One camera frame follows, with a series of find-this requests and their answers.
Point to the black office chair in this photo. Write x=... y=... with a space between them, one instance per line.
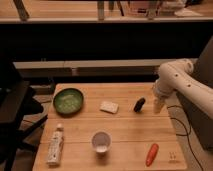
x=16 y=101

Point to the white sponge block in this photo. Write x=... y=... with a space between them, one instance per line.
x=109 y=107

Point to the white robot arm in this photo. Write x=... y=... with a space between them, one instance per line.
x=176 y=75

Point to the green bowl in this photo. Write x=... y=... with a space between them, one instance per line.
x=68 y=101

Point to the white cup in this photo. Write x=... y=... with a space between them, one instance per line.
x=101 y=142

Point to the white plastic bottle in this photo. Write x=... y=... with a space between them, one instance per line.
x=55 y=146

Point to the orange carrot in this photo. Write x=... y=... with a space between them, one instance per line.
x=152 y=154

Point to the black eraser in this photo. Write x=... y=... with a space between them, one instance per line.
x=139 y=104

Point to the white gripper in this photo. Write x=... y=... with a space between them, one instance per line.
x=158 y=104

